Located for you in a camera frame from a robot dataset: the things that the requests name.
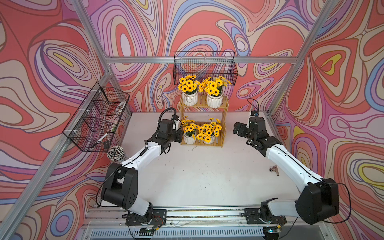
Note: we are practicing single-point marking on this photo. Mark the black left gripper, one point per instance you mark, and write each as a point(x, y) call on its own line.
point(179, 136)

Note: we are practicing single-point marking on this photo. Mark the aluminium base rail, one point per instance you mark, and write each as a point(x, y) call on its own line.
point(200, 223)

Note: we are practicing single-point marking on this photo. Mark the wooden two-tier shelf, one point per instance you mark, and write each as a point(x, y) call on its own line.
point(202, 107)

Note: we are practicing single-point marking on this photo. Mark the sunflower pot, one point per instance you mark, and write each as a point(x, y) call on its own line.
point(214, 89)
point(210, 131)
point(189, 128)
point(189, 87)

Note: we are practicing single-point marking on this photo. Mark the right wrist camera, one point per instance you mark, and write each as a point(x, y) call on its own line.
point(254, 113)

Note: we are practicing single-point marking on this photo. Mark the clear cup of pencils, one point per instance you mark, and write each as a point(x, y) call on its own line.
point(116, 154)

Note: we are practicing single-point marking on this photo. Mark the white marker in basket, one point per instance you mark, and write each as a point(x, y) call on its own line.
point(99, 140)

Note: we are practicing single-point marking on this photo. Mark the black wire basket left wall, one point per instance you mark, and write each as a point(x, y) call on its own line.
point(99, 113)

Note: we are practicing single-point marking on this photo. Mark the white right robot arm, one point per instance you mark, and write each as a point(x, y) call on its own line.
point(319, 197)

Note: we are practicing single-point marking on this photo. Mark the metal binder clip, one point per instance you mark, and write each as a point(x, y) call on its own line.
point(274, 169)

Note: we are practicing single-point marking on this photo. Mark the black wire basket wall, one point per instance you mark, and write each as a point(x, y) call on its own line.
point(99, 113)
point(204, 64)

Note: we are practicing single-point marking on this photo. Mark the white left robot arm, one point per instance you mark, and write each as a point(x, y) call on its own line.
point(121, 185)

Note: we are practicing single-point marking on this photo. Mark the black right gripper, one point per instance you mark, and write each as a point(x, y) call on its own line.
point(242, 127)

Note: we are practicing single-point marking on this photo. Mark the black wire basket back wall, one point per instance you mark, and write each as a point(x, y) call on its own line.
point(204, 64)

